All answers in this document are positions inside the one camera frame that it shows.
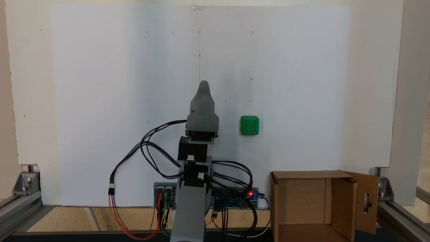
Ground aluminium frame rail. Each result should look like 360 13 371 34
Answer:
376 194 430 242
0 192 43 241

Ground blue circuit board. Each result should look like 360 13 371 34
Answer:
211 187 259 210

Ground green dice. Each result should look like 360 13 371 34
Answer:
240 116 259 135

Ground black arm motor cable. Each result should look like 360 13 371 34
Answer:
205 161 259 236

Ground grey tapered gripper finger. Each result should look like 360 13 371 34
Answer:
190 81 215 113

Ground large white paper sheet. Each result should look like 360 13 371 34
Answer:
50 5 351 206

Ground black gripper motor cable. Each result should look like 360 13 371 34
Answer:
140 120 188 179

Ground orange red wire bundle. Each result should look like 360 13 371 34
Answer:
108 192 162 241

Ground green jumper wire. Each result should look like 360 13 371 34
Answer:
161 198 172 236

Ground metal corner bracket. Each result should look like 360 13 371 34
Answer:
13 171 41 196
378 176 394 202

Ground open cardboard box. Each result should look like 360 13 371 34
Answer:
270 170 380 242

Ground black cable with white connector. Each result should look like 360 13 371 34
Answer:
108 141 182 196

